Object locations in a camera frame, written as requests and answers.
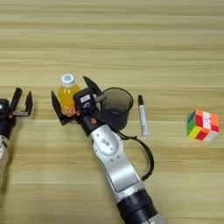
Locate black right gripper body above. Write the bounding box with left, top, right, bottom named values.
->
left=74, top=93, right=109, bottom=137

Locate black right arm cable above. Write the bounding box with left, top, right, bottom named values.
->
left=115, top=129, right=156, bottom=182

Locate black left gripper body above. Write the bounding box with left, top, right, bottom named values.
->
left=0, top=110, right=30, bottom=140

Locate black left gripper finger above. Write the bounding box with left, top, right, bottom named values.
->
left=24, top=90, right=34, bottom=117

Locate black mesh pen cup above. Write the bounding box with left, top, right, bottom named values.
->
left=97, top=87, right=135, bottom=132

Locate white marker pen black cap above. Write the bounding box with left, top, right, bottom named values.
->
left=136, top=94, right=150, bottom=137

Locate colourful Rubik's cube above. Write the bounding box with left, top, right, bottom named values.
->
left=186, top=108, right=221, bottom=143

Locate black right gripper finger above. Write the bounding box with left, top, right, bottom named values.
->
left=51, top=90, right=79, bottom=127
left=82, top=75, right=103, bottom=98

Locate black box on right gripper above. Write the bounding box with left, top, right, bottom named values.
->
left=72, top=87, right=98, bottom=114

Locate orange juice bottle white cap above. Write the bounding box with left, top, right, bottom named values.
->
left=57, top=73, right=81, bottom=117

